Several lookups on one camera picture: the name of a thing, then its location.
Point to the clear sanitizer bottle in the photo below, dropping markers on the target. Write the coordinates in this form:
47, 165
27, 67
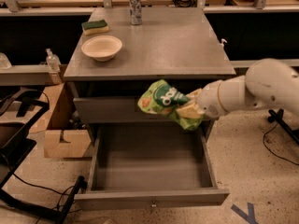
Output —
53, 63

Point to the grey open bottom drawer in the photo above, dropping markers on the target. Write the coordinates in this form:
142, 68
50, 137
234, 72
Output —
148, 165

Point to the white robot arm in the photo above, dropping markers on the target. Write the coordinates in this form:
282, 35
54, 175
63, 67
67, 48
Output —
268, 83

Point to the cardboard box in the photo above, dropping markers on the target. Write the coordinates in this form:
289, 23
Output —
62, 139

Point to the grey drawer cabinet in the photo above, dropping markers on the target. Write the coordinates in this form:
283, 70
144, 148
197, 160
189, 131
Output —
171, 43

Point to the small white pump bottle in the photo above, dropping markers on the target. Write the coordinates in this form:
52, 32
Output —
223, 42

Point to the silver drink can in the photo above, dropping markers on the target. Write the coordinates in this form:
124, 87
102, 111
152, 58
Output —
135, 12

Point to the black metal stand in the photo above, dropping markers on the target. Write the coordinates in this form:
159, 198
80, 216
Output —
14, 148

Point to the green rice chip bag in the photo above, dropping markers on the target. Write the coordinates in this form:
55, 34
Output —
162, 99

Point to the grey middle drawer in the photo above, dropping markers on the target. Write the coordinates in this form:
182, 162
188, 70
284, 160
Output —
113, 109

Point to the green yellow sponge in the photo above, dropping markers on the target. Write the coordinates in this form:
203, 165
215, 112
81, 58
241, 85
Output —
94, 27

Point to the white bowl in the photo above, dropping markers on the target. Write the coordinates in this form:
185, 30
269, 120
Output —
102, 48

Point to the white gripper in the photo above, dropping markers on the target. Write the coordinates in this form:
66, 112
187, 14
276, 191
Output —
209, 99

